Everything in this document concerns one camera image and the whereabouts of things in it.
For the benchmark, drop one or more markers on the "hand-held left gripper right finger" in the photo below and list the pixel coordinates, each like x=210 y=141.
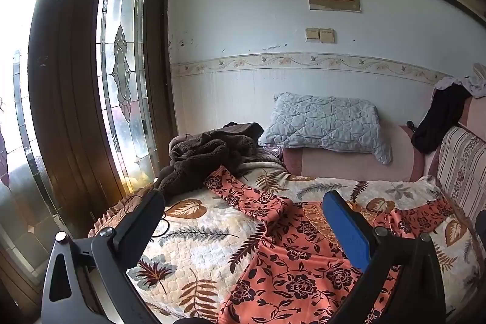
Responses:
x=347 y=229

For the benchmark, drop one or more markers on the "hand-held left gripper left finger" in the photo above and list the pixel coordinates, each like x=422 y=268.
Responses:
x=141 y=220

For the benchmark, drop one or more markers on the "orange floral garment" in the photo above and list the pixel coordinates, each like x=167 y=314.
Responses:
x=296 y=271

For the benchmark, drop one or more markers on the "leaf print fleece blanket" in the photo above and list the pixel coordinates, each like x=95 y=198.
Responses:
x=182 y=255

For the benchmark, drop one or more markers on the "pink striped sofa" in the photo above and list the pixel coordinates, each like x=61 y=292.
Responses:
x=341 y=164

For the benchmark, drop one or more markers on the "brown fleece garment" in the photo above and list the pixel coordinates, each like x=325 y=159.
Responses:
x=205 y=157

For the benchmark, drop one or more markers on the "purple patterned cloth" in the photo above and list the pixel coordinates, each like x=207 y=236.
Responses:
x=272 y=153

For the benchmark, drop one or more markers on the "grey quilted pillow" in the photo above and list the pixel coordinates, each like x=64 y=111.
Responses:
x=326 y=123

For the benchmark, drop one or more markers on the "glass panelled door leaf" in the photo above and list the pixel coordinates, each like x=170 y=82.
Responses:
x=26 y=217

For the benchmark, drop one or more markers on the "black garment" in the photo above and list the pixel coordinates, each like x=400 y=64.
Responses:
x=436 y=119

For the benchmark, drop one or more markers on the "wooden stained glass door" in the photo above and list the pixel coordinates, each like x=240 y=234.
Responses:
x=76 y=81

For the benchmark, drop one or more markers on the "white cloth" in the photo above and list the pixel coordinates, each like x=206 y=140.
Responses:
x=474 y=85

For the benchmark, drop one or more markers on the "beige light switch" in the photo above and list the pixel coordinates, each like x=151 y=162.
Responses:
x=313 y=34
x=327 y=36

